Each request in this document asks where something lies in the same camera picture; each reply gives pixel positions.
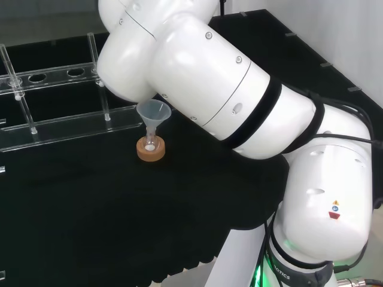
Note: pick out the small round-bottom glass flask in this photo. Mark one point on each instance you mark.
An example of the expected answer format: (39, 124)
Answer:
(150, 143)

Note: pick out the black bench cloth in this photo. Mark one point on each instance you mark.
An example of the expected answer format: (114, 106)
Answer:
(89, 209)

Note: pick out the black tripod pole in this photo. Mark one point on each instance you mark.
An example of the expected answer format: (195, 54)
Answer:
(222, 6)

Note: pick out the clear acrylic funnel stand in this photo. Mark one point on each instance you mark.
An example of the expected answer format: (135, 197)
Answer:
(74, 125)

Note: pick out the translucent plastic funnel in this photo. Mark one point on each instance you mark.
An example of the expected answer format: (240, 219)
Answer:
(154, 112)

